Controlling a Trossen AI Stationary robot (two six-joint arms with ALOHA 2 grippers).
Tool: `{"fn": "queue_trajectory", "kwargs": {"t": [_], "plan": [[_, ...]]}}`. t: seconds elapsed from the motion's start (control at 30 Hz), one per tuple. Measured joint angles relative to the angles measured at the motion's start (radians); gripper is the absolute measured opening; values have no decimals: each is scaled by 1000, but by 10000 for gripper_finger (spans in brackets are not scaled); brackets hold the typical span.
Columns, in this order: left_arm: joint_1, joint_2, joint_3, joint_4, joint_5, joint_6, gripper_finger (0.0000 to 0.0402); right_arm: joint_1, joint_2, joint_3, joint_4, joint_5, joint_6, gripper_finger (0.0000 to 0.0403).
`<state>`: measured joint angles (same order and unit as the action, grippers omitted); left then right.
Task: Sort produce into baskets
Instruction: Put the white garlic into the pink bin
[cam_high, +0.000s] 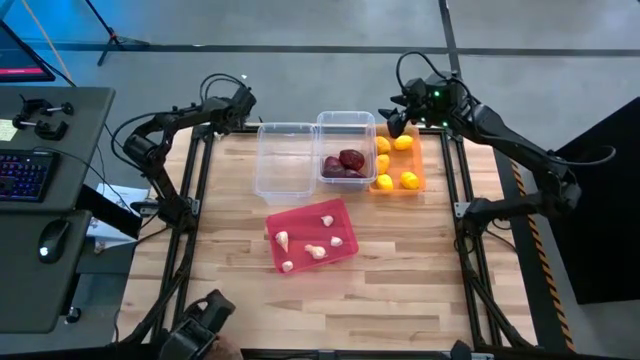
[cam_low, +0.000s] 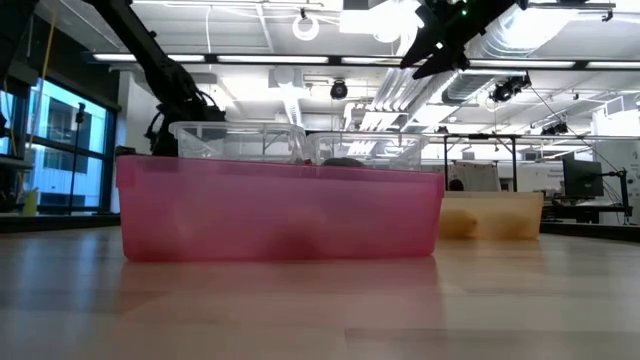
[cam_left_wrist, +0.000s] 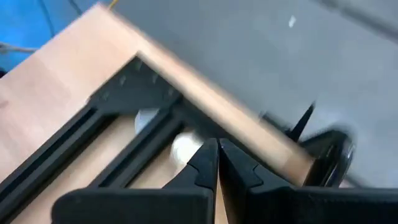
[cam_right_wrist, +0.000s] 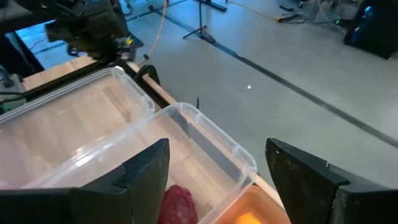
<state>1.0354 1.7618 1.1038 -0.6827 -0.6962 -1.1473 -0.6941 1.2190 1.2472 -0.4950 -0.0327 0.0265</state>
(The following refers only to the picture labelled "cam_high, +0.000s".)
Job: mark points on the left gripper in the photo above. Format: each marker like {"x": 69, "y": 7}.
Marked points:
{"x": 239, "y": 107}

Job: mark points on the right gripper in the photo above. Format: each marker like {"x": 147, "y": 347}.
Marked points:
{"x": 440, "y": 105}

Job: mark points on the yellow toy lemon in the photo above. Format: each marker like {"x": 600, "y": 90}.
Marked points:
{"x": 409, "y": 180}
{"x": 403, "y": 142}
{"x": 384, "y": 181}

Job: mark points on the orange plastic bin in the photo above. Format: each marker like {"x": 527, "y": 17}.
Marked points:
{"x": 402, "y": 162}

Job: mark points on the clear plastic bin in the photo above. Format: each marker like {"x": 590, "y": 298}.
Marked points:
{"x": 285, "y": 165}
{"x": 345, "y": 135}

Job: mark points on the pink plastic bin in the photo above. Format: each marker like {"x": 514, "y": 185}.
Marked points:
{"x": 305, "y": 232}

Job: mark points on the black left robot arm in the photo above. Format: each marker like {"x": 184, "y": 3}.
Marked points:
{"x": 161, "y": 185}

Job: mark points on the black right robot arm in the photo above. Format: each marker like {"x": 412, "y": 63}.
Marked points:
{"x": 515, "y": 142}

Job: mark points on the black tripod stand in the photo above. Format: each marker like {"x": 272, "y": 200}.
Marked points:
{"x": 131, "y": 44}

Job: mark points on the grey desk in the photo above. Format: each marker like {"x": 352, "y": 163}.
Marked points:
{"x": 95, "y": 115}

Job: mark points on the black screw clamp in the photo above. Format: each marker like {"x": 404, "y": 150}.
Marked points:
{"x": 35, "y": 105}
{"x": 47, "y": 131}

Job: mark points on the black handheld device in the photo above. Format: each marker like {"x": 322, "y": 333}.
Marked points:
{"x": 200, "y": 320}

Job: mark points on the desk computer monitor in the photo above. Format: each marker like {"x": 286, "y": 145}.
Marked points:
{"x": 20, "y": 60}

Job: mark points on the black backlit keyboard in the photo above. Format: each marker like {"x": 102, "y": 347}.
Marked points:
{"x": 25, "y": 175}

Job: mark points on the black computer mouse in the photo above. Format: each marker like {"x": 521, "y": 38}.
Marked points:
{"x": 52, "y": 240}

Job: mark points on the pale sticky note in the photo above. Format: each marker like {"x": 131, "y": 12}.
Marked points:
{"x": 6, "y": 130}

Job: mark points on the person's hand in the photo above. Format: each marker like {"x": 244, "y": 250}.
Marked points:
{"x": 225, "y": 348}

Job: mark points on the black round object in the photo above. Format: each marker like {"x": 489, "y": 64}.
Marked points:
{"x": 461, "y": 351}

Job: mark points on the large black cabinet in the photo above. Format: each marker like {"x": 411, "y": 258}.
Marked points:
{"x": 615, "y": 260}

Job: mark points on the black round desk knob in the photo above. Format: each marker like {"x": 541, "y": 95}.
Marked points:
{"x": 73, "y": 314}

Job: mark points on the black aluminium table frame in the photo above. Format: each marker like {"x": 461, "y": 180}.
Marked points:
{"x": 280, "y": 355}

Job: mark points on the silver metal bracket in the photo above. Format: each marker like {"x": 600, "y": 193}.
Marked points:
{"x": 482, "y": 356}

